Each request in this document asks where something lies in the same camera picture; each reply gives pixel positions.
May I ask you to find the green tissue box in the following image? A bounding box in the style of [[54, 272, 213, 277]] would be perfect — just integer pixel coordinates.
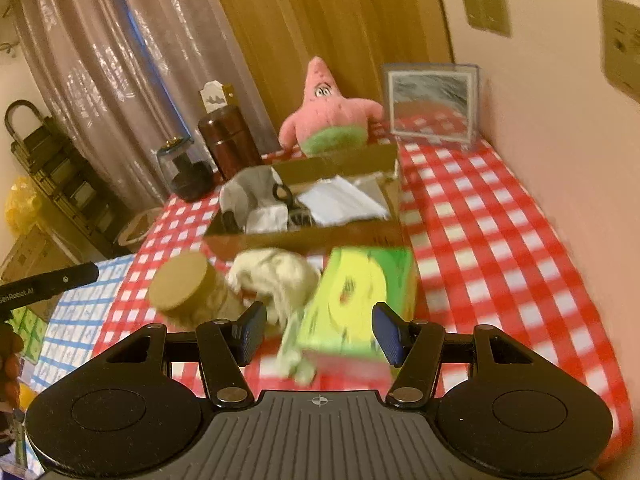
[[295, 246, 420, 376]]

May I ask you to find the woven basket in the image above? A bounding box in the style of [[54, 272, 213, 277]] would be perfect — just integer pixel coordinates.
[[117, 206, 163, 253]]

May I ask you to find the dark storage rack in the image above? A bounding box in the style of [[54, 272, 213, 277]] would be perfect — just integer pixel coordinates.
[[5, 100, 131, 261]]

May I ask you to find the clear picture frame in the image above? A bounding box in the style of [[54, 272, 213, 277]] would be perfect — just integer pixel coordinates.
[[382, 62, 482, 150]]

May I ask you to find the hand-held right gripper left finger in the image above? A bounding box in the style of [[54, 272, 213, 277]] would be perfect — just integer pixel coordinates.
[[107, 301, 268, 407]]

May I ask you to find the large white cloth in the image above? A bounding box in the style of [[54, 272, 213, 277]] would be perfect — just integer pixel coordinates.
[[225, 247, 321, 386]]

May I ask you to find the beige sheer curtain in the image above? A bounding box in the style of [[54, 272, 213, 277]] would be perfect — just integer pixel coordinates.
[[12, 0, 281, 211]]

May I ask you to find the small white cloth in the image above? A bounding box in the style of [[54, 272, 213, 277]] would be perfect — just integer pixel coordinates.
[[246, 204, 289, 233]]

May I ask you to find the yellow plastic bag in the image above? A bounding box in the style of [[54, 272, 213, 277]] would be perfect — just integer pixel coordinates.
[[5, 176, 43, 233]]

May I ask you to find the red white checkered tablecloth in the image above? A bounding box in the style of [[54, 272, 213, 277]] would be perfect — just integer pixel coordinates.
[[92, 112, 631, 468]]

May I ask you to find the dark grey cloth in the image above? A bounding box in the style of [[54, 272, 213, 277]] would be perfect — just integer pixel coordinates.
[[272, 184, 313, 228]]

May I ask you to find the stack of green packets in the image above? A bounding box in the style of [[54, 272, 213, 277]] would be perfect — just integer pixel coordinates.
[[10, 305, 49, 363]]

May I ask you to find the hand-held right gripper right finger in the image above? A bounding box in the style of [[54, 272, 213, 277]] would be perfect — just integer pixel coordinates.
[[371, 302, 531, 407]]

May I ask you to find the light grey cloth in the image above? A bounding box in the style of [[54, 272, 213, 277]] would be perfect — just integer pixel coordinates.
[[219, 166, 283, 233]]

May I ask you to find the nut jar with gold lid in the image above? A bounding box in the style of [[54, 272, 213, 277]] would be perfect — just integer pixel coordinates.
[[150, 251, 251, 333]]

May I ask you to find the brown cardboard box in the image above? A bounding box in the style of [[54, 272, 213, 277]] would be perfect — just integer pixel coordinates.
[[202, 142, 408, 266]]

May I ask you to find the large beige wall socket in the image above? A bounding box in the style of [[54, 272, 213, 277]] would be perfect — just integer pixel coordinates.
[[599, 0, 640, 106]]

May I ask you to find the dark glass jar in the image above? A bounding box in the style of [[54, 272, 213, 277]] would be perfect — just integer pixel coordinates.
[[156, 137, 215, 203]]

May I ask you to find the pink starfish plush toy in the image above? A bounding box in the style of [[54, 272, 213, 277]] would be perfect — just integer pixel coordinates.
[[278, 56, 385, 157]]

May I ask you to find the large cardboard carton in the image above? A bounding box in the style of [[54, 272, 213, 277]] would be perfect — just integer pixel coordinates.
[[0, 222, 83, 321]]

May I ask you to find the brown cylindrical canister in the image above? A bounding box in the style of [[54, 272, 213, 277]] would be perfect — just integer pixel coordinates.
[[197, 105, 263, 181]]

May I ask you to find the wooden door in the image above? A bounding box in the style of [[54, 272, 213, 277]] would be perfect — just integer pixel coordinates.
[[202, 0, 453, 153]]

